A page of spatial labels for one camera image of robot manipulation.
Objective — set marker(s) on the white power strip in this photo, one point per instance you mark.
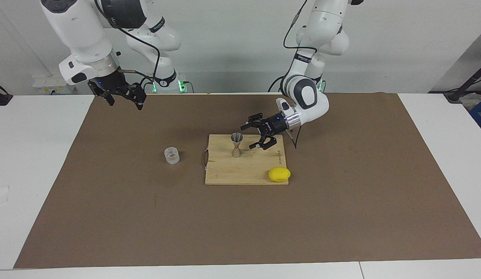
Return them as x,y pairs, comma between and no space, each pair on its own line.
48,83

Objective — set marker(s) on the brown table mat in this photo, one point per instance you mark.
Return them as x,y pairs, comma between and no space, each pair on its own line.
109,213

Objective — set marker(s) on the white paper label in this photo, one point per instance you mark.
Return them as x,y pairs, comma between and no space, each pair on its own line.
0,195

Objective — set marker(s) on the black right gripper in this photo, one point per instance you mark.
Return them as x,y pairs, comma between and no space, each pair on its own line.
109,83

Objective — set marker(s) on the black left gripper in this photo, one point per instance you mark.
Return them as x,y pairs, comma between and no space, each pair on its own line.
275,124

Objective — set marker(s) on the black clamp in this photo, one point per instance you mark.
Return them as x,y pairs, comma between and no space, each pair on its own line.
0,99

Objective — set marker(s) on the metal jigger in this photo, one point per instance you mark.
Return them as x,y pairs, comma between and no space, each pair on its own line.
236,137

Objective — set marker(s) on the black stand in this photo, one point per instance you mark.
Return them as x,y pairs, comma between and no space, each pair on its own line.
467,86

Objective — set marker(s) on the clear glass cup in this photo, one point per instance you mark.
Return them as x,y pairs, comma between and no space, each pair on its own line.
172,155

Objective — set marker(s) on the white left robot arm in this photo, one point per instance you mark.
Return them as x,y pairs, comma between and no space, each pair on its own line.
308,97

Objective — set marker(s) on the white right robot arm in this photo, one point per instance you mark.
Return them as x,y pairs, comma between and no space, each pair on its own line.
78,27

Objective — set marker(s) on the wooden cutting board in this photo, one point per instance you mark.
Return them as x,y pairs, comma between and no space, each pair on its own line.
240,170

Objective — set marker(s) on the yellow lemon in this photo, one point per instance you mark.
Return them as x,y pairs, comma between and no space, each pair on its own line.
279,174

